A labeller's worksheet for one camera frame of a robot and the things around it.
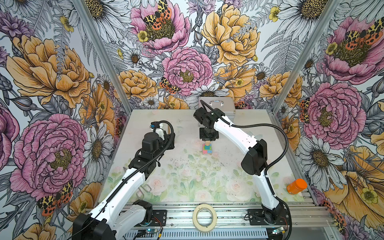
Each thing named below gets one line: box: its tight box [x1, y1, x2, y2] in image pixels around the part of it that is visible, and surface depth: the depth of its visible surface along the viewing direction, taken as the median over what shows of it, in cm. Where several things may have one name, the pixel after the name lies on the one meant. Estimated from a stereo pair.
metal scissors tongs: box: [136, 184, 152, 200], surface depth 85 cm
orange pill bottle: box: [286, 178, 308, 195], surface depth 78 cm
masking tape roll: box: [192, 204, 218, 233], surface depth 73 cm
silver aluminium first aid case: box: [198, 96, 236, 118], surface depth 107 cm
